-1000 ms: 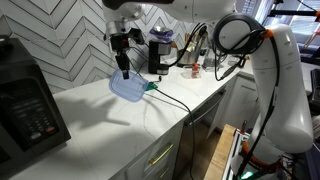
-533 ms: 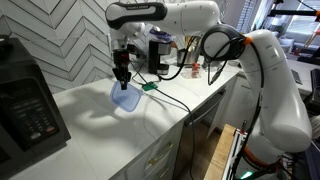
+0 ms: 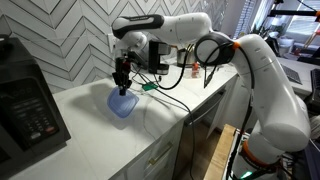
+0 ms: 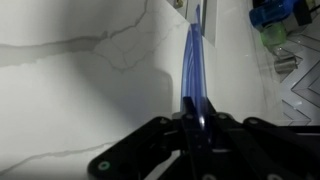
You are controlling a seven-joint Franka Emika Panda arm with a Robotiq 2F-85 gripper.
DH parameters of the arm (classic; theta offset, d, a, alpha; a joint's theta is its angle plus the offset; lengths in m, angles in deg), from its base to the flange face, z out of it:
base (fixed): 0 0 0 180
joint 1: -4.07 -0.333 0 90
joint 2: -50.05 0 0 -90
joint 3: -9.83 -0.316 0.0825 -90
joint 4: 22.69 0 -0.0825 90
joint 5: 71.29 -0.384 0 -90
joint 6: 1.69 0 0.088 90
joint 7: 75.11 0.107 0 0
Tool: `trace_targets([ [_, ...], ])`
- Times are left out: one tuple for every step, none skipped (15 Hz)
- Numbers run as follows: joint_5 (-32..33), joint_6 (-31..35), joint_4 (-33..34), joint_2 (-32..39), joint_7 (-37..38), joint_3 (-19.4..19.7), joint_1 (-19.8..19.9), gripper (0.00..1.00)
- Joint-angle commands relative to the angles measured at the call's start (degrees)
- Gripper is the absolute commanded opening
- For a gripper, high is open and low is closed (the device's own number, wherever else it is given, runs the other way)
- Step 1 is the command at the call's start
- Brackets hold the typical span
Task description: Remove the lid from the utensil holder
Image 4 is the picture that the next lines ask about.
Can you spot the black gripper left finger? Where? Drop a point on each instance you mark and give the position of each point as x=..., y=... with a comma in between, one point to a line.
x=150, y=150

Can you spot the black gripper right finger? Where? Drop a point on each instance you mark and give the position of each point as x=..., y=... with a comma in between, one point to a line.
x=253, y=150

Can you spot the blue transparent lid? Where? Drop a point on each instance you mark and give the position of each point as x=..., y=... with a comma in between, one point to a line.
x=193, y=66

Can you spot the small metal cup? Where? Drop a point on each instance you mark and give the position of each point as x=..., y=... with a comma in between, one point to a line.
x=286, y=64

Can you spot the green translucent cup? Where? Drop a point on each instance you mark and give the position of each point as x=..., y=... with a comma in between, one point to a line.
x=273, y=34

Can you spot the blue bottle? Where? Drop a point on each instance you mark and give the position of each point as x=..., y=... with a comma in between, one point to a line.
x=273, y=11

